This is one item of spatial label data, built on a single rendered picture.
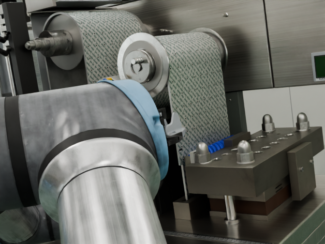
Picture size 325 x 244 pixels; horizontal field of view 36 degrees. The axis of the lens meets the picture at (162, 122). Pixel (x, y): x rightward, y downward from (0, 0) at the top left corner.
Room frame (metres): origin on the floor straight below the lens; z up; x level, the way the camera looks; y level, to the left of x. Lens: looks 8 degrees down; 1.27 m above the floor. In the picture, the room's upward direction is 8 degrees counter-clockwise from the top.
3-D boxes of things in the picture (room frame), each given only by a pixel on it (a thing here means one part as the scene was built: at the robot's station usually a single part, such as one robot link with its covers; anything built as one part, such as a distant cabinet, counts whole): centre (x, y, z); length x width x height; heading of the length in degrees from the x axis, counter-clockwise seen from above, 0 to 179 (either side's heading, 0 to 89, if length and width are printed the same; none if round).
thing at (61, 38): (1.26, 0.24, 1.34); 0.06 x 0.06 x 0.06; 52
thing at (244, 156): (0.99, -0.16, 1.05); 0.04 x 0.04 x 0.04
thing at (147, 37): (1.13, 0.03, 1.25); 0.15 x 0.01 x 0.15; 52
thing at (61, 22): (1.39, 0.14, 1.34); 0.25 x 0.14 x 0.14; 142
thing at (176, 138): (1.03, 0.00, 1.09); 0.09 x 0.05 x 0.02; 141
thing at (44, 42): (1.21, 0.27, 1.34); 0.06 x 0.03 x 0.03; 142
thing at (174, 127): (1.07, -0.03, 1.12); 0.09 x 0.03 x 0.06; 141
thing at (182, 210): (1.19, -0.10, 0.92); 0.28 x 0.04 x 0.04; 142
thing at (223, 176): (1.15, -0.22, 1.00); 0.40 x 0.16 x 0.06; 142
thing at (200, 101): (1.18, -0.10, 1.11); 0.23 x 0.01 x 0.18; 142
